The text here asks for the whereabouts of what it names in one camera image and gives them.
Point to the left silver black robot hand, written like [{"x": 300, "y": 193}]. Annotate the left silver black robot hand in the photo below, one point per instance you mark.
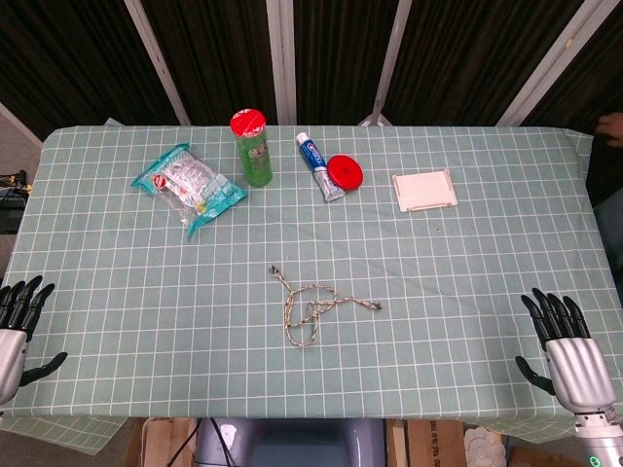
[{"x": 12, "y": 350}]

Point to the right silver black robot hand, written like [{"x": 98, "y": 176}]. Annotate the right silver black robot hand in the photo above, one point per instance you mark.
[{"x": 579, "y": 370}]

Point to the white crumpled foam piece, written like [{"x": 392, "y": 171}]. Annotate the white crumpled foam piece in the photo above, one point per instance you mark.
[{"x": 484, "y": 447}]

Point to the green checkered tablecloth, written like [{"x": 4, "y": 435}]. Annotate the green checkered tablecloth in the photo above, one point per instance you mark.
[{"x": 438, "y": 316}]

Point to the black equipment with yellow parts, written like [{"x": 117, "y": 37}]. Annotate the black equipment with yellow parts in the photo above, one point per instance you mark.
[{"x": 12, "y": 194}]

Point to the brown cardboard box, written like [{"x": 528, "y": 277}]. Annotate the brown cardboard box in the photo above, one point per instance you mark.
[
  {"x": 433, "y": 445},
  {"x": 160, "y": 442}
]

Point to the person in dark clothes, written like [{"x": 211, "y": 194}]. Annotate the person in dark clothes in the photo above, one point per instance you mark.
[{"x": 608, "y": 165}]

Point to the white rectangular tray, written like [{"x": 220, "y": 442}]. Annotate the white rectangular tray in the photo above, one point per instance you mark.
[{"x": 423, "y": 190}]

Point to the teal plastic snack bag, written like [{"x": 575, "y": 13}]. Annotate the teal plastic snack bag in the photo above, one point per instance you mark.
[{"x": 190, "y": 185}]

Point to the grey robot torso base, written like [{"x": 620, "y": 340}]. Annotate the grey robot torso base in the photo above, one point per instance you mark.
[{"x": 302, "y": 442}]

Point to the red round disc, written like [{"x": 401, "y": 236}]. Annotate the red round disc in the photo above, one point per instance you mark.
[{"x": 345, "y": 171}]

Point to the green can with red lid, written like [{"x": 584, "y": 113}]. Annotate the green can with red lid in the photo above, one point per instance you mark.
[{"x": 255, "y": 155}]

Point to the blue white toothpaste tube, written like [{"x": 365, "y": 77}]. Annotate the blue white toothpaste tube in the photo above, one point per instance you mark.
[{"x": 312, "y": 154}]

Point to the white metal frame post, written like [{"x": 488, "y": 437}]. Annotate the white metal frame post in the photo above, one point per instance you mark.
[
  {"x": 550, "y": 63},
  {"x": 156, "y": 58},
  {"x": 389, "y": 63},
  {"x": 282, "y": 58}
]

